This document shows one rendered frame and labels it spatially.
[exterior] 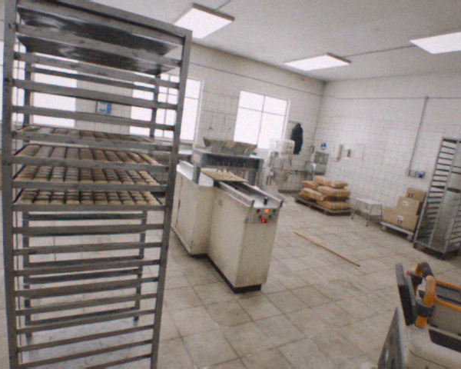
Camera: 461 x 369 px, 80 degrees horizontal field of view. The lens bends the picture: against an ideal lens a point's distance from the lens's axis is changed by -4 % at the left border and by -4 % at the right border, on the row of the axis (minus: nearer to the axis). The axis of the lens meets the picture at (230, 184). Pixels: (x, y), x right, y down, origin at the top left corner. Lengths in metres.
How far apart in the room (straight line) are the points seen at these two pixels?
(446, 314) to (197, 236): 2.31
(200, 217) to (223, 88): 3.93
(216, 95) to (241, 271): 4.46
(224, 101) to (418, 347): 5.80
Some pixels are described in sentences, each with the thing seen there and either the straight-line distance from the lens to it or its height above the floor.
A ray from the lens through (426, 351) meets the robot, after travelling 1.31.
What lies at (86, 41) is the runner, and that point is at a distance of 1.26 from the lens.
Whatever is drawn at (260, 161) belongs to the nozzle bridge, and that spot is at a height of 1.14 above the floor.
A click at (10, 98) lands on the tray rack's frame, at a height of 1.45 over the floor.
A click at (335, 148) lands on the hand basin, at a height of 1.35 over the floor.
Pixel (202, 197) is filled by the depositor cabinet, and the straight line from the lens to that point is 2.97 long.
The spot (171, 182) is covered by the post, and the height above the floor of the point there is 1.18.
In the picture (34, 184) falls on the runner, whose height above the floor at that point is 1.14.
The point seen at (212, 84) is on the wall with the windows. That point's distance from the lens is 6.35.
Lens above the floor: 1.44
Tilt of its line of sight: 11 degrees down
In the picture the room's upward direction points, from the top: 8 degrees clockwise
